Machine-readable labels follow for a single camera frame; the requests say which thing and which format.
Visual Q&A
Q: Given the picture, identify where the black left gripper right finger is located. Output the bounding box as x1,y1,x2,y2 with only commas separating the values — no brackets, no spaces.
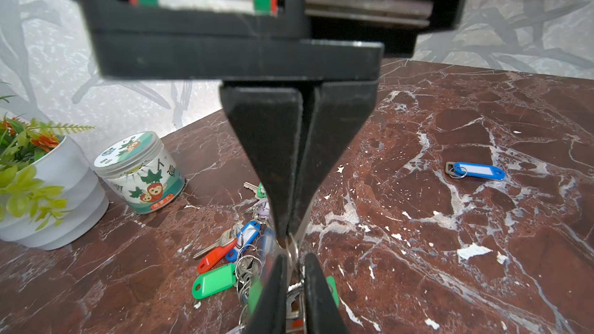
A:
303,253,349,334

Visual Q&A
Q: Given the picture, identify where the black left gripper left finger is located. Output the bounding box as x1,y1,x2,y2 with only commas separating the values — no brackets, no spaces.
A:
243,255,288,333

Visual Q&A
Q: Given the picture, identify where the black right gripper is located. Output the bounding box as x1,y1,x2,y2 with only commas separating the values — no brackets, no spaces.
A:
74,0,466,238

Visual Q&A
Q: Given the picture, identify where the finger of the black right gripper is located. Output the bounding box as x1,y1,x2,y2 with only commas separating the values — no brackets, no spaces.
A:
287,80,379,237

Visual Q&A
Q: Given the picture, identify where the blue tagged key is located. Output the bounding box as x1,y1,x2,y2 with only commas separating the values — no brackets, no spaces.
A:
445,162,506,181

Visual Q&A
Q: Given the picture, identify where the printed snack jar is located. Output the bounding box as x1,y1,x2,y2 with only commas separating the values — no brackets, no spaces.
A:
93,131,187,214

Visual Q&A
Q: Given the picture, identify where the potted artificial flower plant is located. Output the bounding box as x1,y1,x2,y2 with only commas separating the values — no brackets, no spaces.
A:
1,91,109,251

